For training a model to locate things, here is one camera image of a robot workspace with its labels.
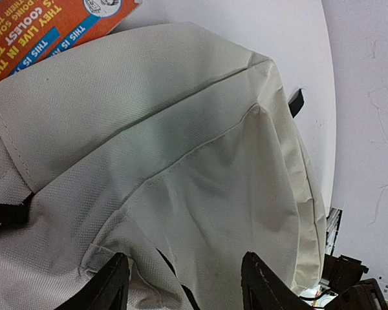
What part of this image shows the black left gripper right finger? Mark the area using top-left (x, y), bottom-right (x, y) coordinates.
top-left (241, 252), bottom-right (311, 310)

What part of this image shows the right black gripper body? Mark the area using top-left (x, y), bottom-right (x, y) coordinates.
top-left (316, 254), bottom-right (388, 309)

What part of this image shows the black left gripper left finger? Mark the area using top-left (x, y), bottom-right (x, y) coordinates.
top-left (56, 253), bottom-right (129, 310)

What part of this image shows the beige canvas backpack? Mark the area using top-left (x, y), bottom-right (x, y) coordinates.
top-left (0, 23), bottom-right (326, 309)

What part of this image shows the orange comic book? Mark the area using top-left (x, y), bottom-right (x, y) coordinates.
top-left (0, 0), bottom-right (139, 81)

